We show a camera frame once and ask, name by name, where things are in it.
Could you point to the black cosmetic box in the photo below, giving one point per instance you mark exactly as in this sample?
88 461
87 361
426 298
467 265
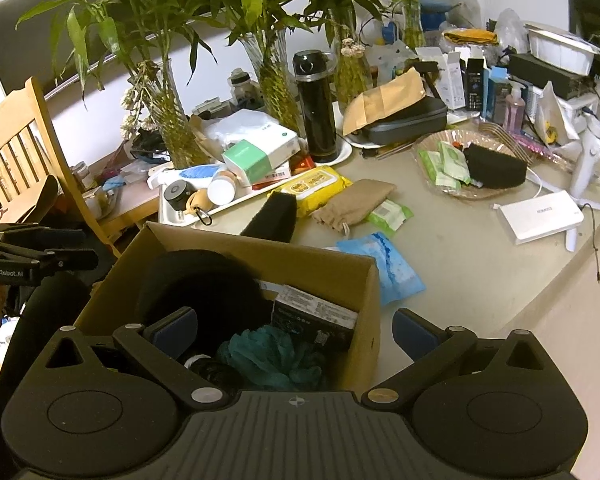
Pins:
475 82

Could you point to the teal bath loofah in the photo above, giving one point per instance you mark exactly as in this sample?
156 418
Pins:
265 355

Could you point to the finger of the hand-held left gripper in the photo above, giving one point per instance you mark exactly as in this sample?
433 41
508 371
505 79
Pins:
30 236
60 259

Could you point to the red printed box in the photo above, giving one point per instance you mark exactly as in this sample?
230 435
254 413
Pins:
302 164

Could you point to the glass vase with plant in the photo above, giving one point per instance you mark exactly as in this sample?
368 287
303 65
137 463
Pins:
172 130

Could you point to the wooden side table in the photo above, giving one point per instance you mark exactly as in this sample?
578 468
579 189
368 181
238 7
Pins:
125 197

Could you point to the blue plastic packet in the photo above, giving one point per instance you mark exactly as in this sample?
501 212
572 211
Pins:
395 270

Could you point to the black sponge pouch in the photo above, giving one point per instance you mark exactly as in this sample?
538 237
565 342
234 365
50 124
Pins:
495 167

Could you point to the white blue lotion bottle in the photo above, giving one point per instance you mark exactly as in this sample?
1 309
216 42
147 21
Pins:
200 172

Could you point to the yellow wipes pack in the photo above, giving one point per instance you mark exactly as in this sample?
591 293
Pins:
315 185

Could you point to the wooden chair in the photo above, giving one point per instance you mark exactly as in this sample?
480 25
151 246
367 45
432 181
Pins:
25 125

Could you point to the black plush hat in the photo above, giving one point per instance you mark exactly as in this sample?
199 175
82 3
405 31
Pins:
200 285

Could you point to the yellow folded cloth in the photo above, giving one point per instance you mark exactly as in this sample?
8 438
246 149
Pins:
470 36

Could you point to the white paper bag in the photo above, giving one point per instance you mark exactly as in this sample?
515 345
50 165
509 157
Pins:
550 115

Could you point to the green wipe packet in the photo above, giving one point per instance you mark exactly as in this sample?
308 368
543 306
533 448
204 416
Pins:
455 160
432 164

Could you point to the black foam block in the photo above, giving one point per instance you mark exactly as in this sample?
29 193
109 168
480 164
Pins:
275 217

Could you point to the black zip case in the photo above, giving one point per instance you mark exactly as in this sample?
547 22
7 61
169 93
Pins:
410 125

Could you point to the pink pump bottle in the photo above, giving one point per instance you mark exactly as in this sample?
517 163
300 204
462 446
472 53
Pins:
514 107

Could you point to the bamboo in glass vase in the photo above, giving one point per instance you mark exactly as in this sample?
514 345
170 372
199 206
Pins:
352 70
412 20
275 85

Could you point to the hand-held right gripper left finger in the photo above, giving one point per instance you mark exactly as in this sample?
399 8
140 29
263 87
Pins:
177 327

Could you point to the long black box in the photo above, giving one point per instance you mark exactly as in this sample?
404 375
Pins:
540 75

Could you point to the white food container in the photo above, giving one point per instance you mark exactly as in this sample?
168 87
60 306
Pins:
560 52

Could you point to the white tray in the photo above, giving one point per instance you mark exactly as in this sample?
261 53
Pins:
177 219

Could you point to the white flat box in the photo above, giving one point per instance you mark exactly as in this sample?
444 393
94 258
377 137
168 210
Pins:
540 215

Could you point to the small green wipe pack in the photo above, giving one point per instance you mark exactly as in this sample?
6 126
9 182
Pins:
387 215

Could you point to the white plastic package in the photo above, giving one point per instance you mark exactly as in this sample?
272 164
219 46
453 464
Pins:
240 125

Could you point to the glass dish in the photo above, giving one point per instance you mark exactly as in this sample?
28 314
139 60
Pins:
430 140

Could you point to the white cosmetic box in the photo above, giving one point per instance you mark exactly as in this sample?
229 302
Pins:
452 80

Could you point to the cardboard box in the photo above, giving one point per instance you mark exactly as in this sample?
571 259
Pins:
365 320

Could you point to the black printed box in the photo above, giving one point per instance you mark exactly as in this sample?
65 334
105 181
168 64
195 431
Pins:
315 310

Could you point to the grey round speaker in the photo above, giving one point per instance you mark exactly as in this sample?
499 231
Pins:
177 192

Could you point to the white handheld gimbal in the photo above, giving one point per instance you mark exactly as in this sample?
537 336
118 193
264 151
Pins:
585 160

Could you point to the small glass jar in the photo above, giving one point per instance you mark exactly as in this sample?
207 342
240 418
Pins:
241 87

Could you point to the white pill jar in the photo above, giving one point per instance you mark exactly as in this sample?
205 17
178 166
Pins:
221 190

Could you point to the black thermos bottle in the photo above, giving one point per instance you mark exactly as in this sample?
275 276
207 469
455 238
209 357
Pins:
317 115

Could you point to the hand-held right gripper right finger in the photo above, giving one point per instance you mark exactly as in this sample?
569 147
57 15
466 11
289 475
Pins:
412 332

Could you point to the brown paper envelope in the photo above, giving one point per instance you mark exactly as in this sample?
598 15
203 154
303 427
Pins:
380 100

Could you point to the black round container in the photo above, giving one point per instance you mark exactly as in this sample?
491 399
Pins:
210 371

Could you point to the blue cosmetic box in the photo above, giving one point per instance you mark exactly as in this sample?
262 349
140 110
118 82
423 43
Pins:
495 92

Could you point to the green white tissue pack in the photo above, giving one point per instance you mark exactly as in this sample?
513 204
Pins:
252 160

